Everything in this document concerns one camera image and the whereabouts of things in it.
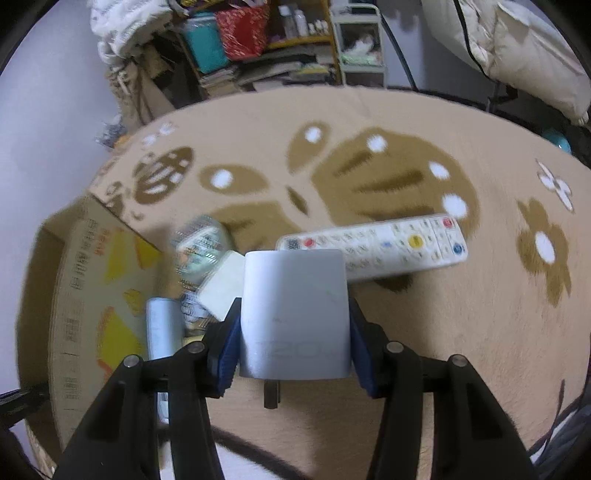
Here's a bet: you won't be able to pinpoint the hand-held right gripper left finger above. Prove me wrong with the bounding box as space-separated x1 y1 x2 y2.
53 298 243 480

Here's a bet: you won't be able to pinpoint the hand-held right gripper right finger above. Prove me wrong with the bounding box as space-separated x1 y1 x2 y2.
348 298 539 480

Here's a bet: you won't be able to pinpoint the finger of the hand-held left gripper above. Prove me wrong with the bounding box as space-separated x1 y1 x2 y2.
0 387 49 418

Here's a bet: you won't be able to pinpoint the white cube charger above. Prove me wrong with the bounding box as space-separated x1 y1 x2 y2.
198 251 245 320

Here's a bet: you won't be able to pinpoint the white plug adapter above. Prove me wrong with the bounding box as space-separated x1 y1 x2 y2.
239 249 352 409

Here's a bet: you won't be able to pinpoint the white remote control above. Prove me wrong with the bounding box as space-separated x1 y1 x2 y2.
276 215 468 282

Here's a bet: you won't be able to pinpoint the brown cardboard box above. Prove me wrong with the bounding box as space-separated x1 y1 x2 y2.
18 194 164 480

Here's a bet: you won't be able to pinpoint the bag of plush toys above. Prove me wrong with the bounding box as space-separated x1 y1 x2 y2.
95 115 130 148

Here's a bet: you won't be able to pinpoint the beige trousers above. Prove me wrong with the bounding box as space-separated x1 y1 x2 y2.
108 62 176 130

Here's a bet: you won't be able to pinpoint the stack of books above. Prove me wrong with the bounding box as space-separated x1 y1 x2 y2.
198 51 340 97

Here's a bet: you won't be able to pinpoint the teal round object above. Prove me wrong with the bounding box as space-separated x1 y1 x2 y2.
542 130 571 153

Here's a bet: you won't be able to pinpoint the green tissue packet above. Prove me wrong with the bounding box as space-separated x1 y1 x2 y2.
342 48 384 68

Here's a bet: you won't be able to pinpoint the teal bag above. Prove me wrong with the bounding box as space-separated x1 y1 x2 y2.
182 14 229 75

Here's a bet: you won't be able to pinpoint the wooden shelf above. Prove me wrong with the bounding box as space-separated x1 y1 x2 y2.
175 0 345 97

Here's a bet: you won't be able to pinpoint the red patterned bag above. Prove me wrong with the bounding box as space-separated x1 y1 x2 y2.
216 4 271 61

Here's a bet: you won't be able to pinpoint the row of small bottles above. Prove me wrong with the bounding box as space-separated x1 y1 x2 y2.
277 4 331 40

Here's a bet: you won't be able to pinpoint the white trolley cart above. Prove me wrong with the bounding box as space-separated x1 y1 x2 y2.
330 9 386 88

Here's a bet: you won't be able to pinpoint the white puffer jacket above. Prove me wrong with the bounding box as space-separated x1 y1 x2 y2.
90 0 174 65

